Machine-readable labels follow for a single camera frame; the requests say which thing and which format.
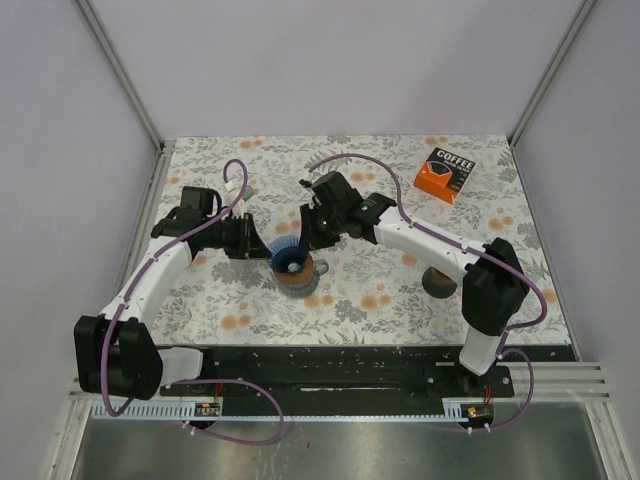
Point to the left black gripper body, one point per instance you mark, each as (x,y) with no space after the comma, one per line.
(228,235)

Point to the orange coffee filter box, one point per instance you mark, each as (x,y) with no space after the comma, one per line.
(444,174)

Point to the floral table mat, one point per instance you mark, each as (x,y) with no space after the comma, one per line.
(371,295)

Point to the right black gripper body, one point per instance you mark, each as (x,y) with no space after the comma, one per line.
(328,224)

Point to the blue glass dripper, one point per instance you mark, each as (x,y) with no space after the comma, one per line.
(288,256)

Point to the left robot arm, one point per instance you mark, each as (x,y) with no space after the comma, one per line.
(115,353)

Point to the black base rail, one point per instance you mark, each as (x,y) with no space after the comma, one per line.
(341,381)

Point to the white slotted cable duct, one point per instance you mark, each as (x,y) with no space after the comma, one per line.
(172,410)

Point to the red and grey cup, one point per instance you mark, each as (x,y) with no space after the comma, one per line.
(437,285)

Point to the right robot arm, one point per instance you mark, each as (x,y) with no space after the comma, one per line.
(488,275)

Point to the glass coffee server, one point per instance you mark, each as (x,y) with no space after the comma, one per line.
(305,282)

